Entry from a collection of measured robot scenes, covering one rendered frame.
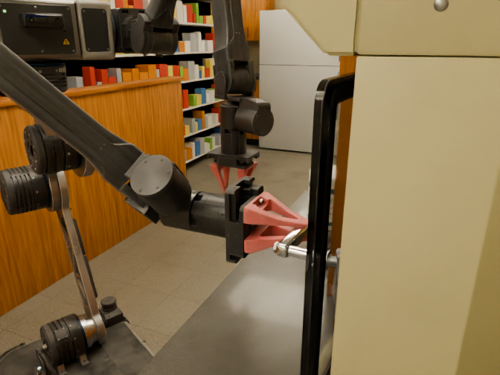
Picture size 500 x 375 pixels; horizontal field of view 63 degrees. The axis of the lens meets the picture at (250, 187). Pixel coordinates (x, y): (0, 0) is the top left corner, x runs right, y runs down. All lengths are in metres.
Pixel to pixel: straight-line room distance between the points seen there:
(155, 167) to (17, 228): 2.14
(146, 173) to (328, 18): 0.28
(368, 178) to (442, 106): 0.08
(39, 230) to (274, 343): 2.13
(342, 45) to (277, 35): 5.21
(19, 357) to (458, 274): 1.79
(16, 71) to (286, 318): 0.58
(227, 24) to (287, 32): 4.64
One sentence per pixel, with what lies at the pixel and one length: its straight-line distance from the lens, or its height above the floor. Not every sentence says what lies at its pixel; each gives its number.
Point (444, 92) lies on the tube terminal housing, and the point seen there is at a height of 1.39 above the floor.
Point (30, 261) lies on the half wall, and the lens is 2.73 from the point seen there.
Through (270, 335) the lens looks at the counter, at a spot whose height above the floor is 0.94.
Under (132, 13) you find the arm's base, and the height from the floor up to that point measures 1.50.
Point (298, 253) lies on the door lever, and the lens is 0.46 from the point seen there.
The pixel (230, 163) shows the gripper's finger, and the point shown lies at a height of 1.17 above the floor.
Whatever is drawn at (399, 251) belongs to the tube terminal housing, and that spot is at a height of 1.25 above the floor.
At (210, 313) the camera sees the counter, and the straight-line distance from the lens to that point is 0.81.
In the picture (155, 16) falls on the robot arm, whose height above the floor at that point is 1.48.
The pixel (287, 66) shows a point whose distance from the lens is 5.51.
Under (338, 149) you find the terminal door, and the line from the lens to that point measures 0.43.
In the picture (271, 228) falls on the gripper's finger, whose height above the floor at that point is 1.18.
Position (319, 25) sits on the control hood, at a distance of 0.35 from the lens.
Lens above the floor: 1.42
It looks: 20 degrees down
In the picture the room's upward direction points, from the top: straight up
